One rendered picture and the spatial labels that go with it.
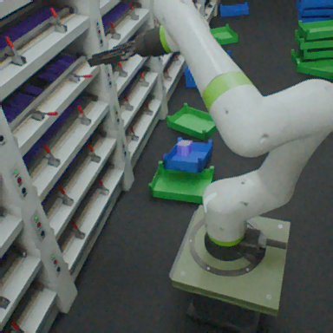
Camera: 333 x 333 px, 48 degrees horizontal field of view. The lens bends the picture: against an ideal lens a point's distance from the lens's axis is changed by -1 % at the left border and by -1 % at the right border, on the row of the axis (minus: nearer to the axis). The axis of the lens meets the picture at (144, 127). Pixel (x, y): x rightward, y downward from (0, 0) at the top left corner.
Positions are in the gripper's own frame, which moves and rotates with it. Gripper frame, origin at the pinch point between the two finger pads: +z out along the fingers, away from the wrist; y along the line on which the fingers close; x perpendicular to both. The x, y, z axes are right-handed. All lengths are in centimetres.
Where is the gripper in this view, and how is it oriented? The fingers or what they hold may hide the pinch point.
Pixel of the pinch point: (99, 58)
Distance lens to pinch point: 132.9
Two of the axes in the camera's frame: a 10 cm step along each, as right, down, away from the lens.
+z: -8.7, 1.5, 4.7
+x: 3.8, 8.1, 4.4
